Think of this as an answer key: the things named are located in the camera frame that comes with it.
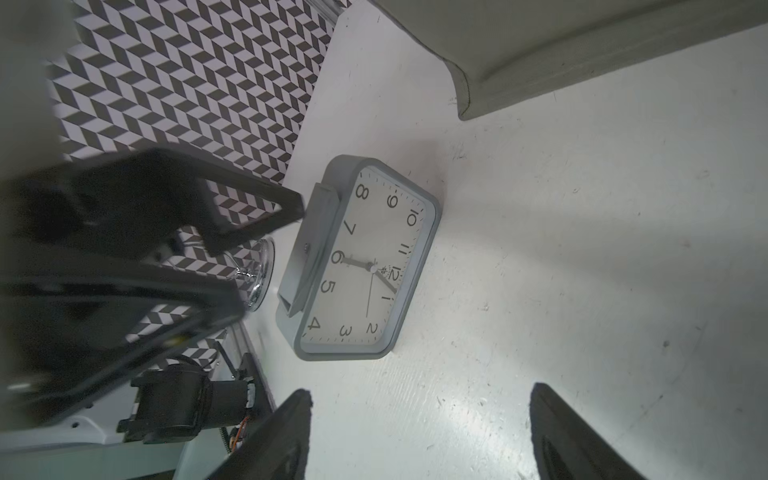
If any grey square analog clock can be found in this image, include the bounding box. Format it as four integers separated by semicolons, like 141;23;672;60
276;155;442;361

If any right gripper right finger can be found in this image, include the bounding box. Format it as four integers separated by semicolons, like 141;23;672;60
529;383;644;480

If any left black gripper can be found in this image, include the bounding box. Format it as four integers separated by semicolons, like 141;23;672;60
1;144;245;420

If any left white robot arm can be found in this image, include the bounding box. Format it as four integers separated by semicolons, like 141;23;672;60
1;146;304;452

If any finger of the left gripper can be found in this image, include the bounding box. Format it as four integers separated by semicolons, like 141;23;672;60
59;145;305;258

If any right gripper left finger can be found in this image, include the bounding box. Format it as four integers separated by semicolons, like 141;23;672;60
208;389;313;480

